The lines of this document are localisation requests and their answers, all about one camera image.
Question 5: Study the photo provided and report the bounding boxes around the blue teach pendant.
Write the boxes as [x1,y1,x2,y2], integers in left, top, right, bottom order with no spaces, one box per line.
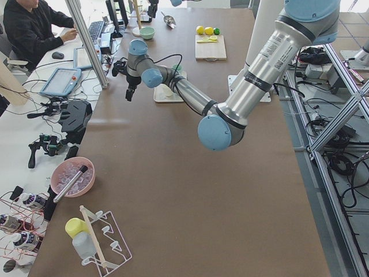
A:
[73,47,93,70]
[39,68,82,97]

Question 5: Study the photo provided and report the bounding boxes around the black computer mouse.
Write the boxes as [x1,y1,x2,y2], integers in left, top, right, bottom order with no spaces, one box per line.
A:
[52,51,64,59]

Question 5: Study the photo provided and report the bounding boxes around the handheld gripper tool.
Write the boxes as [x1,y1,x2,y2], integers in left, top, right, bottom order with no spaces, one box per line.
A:
[28,134,66,169]
[27,98,68,119]

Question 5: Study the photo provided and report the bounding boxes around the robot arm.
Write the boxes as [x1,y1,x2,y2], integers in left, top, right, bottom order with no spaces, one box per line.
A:
[125,1,340,151]
[147,0,187,18]

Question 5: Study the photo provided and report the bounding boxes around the cream rabbit tray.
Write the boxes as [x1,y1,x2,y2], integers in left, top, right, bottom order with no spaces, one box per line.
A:
[153,84,184,103]

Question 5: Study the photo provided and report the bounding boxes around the green cup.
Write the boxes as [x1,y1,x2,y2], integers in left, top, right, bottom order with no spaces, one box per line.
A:
[172,64,182,75]

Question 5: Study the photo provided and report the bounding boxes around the yellow cup on rack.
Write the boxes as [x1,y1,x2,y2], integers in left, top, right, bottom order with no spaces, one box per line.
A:
[65,218,89,239]

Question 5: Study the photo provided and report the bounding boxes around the metal scoop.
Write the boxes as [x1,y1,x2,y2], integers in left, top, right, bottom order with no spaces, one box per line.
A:
[161,12,176,29]

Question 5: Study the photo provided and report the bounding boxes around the seated person in black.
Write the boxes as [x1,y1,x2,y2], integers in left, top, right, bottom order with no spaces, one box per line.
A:
[3,0,77,71]

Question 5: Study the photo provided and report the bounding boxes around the grey cup on rack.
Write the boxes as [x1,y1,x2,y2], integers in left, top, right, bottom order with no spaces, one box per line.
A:
[72,231,97,260]

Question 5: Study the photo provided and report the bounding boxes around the yellow lemon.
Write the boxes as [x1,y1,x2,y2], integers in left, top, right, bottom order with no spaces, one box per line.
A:
[204,27,214,36]
[196,25,204,35]

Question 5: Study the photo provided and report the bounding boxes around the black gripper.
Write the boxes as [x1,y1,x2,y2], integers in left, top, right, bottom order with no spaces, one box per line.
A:
[125,69,141,102]

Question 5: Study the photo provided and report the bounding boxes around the yellow plastic knife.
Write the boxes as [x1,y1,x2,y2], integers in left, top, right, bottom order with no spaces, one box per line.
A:
[196,40,218,43]

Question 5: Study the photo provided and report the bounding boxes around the cream yellow cup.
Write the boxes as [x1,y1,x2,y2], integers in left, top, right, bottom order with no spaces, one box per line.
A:
[163,85,173,97]

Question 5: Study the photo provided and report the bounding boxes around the wooden stand with base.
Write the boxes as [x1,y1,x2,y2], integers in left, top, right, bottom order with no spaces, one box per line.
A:
[129,0,142,37]

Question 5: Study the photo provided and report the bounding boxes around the pink bowl with ice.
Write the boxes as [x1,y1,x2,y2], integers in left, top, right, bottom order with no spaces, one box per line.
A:
[51,157,96,198]

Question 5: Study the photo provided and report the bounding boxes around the white wire cup rack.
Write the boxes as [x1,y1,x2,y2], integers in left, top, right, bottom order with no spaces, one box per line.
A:
[81,211,133,276]

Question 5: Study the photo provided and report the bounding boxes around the green bowl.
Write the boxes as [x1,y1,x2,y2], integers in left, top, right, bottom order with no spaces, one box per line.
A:
[140,27,155,40]

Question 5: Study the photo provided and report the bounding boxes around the black keyboard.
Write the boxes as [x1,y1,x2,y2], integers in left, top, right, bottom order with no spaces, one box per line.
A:
[88,21,104,41]

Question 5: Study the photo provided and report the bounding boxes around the metal muddler stick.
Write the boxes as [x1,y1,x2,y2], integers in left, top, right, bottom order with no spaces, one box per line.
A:
[53,165,88,204]

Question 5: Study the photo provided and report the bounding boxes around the aluminium frame post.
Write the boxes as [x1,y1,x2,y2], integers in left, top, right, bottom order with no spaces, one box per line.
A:
[65,0,108,89]

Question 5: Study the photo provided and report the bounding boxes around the wooden cutting board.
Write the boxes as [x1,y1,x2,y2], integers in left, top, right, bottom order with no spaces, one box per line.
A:
[195,35,227,61]

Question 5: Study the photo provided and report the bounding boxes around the purple label bottle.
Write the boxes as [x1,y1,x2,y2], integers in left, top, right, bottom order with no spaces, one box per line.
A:
[1,214,23,232]
[10,231,40,251]
[20,193,46,210]

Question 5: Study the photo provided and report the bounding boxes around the wooden rod on rack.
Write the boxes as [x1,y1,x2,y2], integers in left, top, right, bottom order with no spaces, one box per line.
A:
[80,205,107,268]

